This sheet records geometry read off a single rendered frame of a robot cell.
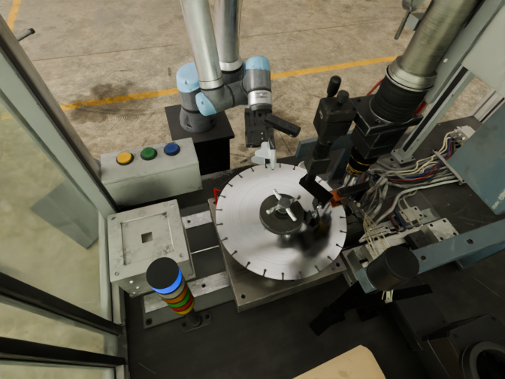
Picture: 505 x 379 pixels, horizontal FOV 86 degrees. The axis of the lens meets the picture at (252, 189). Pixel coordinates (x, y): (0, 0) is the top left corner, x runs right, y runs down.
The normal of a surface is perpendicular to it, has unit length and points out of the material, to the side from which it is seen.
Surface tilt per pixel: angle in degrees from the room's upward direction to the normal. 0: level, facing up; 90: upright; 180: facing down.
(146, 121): 0
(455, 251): 0
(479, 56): 90
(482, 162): 90
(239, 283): 0
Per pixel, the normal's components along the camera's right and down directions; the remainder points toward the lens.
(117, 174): 0.06, -0.56
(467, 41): -0.95, 0.23
